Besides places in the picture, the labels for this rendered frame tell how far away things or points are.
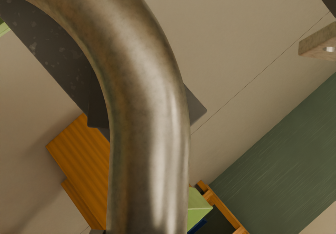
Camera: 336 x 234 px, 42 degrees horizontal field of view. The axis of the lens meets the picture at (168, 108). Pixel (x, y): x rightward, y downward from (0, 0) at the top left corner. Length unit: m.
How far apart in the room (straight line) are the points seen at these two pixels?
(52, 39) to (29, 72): 1.82
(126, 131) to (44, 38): 0.08
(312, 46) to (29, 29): 0.14
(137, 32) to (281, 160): 6.12
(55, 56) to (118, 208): 0.09
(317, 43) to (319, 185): 6.02
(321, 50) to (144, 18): 0.10
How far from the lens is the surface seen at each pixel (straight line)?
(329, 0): 0.28
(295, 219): 6.18
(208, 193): 5.64
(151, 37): 0.16
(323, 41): 0.22
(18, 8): 0.23
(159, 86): 0.15
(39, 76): 2.09
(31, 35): 0.22
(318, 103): 6.46
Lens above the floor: 1.21
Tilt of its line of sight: 22 degrees down
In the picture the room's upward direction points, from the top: 138 degrees clockwise
